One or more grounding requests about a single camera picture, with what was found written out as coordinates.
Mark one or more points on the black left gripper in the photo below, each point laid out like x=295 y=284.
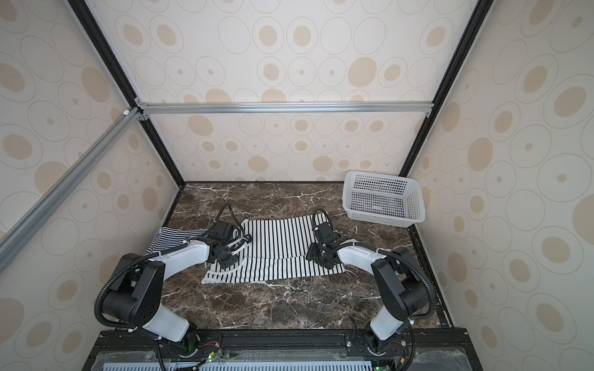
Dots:
x=230 y=262

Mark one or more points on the aluminium frame rail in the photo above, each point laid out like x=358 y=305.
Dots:
x=23 y=231
x=288 y=108

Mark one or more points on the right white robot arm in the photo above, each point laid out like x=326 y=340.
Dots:
x=406 y=292

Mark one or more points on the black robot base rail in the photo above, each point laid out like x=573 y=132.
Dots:
x=319 y=349

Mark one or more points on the back aluminium frame rail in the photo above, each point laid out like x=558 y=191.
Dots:
x=288 y=108

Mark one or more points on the white plastic laundry basket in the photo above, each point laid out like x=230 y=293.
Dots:
x=383 y=199

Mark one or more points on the blue white striped tank top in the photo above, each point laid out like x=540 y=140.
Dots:
x=167 y=238

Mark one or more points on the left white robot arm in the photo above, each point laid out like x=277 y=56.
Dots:
x=132 y=297

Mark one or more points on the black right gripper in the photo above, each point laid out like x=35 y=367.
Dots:
x=322 y=251

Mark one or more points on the left aluminium frame rail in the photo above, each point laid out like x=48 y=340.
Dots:
x=23 y=231

